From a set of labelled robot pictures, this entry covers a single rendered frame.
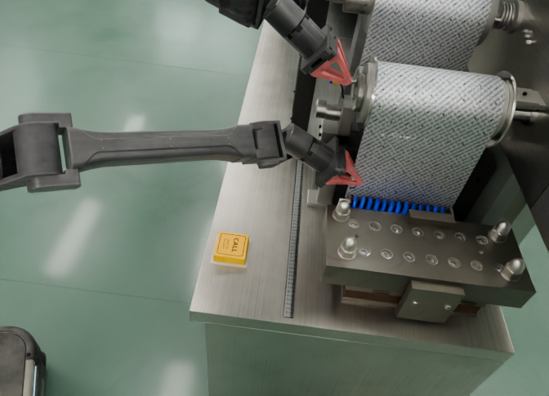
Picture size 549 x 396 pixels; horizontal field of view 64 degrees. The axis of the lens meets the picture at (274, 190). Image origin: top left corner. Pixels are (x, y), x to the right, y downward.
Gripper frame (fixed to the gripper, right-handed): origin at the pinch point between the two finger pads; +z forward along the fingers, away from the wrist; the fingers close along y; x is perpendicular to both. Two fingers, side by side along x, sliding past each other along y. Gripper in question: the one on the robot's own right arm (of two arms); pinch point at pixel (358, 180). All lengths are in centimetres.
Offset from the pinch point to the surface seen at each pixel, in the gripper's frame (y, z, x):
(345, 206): 7.8, -2.6, -1.6
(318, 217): -3.6, 3.5, -18.0
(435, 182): 0.3, 12.2, 10.1
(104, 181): -91, -40, -148
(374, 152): 0.2, -3.1, 8.0
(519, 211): -13, 48, 10
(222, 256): 13.3, -15.9, -26.5
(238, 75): -215, 7, -121
